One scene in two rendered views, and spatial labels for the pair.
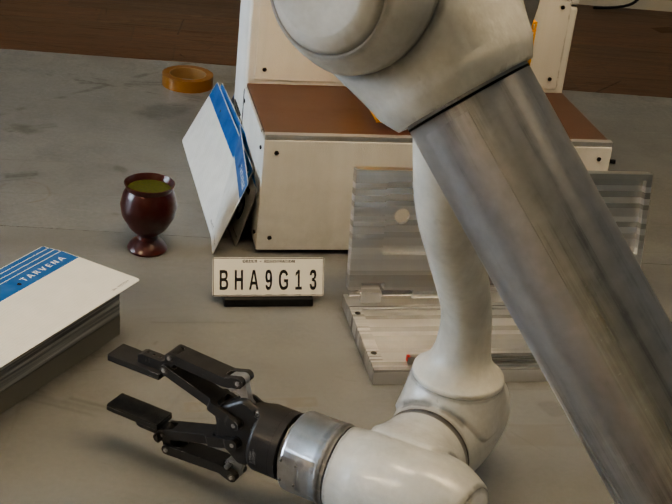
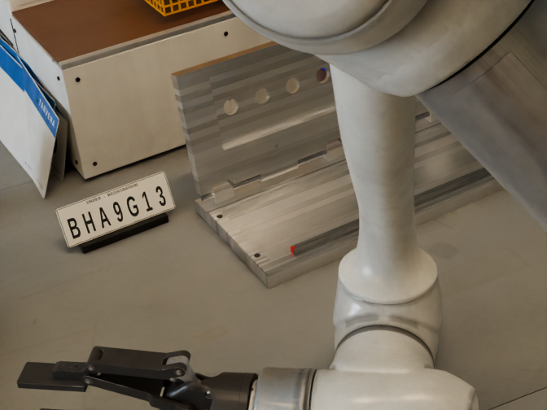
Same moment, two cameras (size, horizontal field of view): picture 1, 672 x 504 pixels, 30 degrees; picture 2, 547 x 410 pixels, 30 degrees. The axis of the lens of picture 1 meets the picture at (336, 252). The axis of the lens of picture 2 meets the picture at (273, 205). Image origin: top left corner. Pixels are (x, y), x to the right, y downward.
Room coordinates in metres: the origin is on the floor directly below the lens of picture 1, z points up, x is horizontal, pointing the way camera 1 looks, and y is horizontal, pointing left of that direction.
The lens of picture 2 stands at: (0.41, 0.15, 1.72)
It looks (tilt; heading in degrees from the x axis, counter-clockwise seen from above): 35 degrees down; 347
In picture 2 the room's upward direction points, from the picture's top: 5 degrees counter-clockwise
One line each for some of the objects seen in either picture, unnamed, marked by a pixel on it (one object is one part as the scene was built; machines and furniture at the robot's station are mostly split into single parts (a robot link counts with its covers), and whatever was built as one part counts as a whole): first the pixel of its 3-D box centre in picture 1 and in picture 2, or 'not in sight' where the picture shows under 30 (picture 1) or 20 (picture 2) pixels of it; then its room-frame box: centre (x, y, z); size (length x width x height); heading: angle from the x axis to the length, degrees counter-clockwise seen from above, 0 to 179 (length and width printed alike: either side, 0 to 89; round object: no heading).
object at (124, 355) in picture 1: (140, 361); (55, 376); (1.18, 0.20, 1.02); 0.07 x 0.03 x 0.01; 65
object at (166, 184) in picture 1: (148, 216); not in sight; (1.69, 0.29, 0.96); 0.09 x 0.09 x 0.11
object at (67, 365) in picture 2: (160, 355); (77, 364); (1.17, 0.18, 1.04); 0.05 x 0.01 x 0.03; 65
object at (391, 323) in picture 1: (510, 330); (366, 182); (1.53, -0.26, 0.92); 0.44 x 0.21 x 0.04; 104
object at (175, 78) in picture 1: (187, 79); not in sight; (2.44, 0.34, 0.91); 0.10 x 0.10 x 0.02
